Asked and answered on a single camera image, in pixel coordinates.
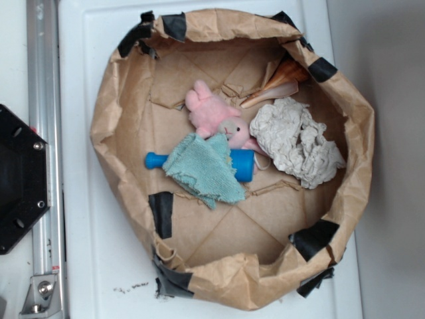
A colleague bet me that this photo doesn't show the light blue cloth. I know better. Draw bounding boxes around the light blue cloth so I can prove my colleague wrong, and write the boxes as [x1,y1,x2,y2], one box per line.
[163,133,245,209]

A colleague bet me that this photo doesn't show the crumpled white cloth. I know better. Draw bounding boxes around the crumpled white cloth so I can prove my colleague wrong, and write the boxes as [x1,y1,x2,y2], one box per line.
[250,97,346,189]

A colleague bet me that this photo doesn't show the blue plastic cylinder toy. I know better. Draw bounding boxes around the blue plastic cylinder toy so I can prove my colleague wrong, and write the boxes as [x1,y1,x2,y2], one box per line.
[145,149,255,183]

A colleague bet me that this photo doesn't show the pink plush bunny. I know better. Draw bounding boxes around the pink plush bunny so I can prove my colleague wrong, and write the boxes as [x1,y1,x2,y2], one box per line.
[185,80,266,156]

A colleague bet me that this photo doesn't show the orange conch seashell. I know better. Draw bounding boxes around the orange conch seashell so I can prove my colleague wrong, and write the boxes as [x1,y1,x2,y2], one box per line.
[240,58,310,108]

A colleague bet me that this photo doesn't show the brown paper bag bin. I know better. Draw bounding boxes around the brown paper bag bin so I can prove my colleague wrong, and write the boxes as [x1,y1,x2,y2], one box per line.
[90,9,375,310]

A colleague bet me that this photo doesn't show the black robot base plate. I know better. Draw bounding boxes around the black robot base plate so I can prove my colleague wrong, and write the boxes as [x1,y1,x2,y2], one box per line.
[0,104,49,255]

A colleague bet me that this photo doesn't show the metal corner bracket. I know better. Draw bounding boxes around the metal corner bracket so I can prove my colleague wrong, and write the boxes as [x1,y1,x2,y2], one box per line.
[19,274,61,318]

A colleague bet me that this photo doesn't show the aluminium extrusion rail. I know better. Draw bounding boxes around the aluminium extrusion rail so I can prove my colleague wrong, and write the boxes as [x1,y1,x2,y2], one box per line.
[19,0,69,319]

